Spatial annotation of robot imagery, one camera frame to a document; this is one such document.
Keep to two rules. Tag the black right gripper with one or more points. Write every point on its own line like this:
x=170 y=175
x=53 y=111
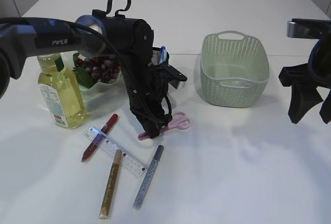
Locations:
x=302 y=80

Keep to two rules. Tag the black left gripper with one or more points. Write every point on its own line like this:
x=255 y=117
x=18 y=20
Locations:
x=148 y=99

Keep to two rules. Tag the pink purple scissors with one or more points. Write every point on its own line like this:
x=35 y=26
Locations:
x=179 y=120

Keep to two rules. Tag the blue scissors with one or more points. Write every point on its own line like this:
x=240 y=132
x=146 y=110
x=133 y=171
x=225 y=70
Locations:
x=162 y=55

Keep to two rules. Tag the clear plastic sheet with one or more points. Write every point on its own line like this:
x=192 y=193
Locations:
x=237 y=83

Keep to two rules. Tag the purple artificial grape bunch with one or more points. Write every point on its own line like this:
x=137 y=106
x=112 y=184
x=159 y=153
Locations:
x=90 y=71

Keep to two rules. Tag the yellow tea bottle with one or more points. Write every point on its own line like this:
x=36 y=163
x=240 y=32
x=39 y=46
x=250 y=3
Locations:
x=60 y=90

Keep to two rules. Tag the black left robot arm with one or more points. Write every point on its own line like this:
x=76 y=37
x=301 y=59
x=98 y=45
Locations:
x=130 y=40

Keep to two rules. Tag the clear plastic ruler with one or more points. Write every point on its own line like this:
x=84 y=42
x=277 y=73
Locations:
x=108 y=145

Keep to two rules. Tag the red glitter glue pen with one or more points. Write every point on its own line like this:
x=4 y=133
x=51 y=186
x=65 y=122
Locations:
x=98 y=138

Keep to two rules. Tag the silver blue glitter glue pen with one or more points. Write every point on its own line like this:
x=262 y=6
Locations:
x=138 y=202

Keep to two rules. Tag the black mesh pen holder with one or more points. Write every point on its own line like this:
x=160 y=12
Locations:
x=155 y=73

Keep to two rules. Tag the green plastic woven basket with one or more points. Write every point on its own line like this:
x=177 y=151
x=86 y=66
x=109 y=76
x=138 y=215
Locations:
x=233 y=54

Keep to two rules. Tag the gold glitter glue pen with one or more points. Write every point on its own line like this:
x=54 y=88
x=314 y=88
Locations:
x=110 y=187

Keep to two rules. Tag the green wavy glass bowl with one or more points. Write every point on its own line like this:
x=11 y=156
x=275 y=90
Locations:
x=86 y=92

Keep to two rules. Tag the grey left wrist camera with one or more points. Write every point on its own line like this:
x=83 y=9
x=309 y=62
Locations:
x=174 y=77

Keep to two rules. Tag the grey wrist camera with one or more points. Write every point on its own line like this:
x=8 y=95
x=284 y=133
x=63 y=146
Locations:
x=307 y=28
x=174 y=77

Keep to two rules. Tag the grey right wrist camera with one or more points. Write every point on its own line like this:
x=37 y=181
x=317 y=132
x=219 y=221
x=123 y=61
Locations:
x=307 y=28

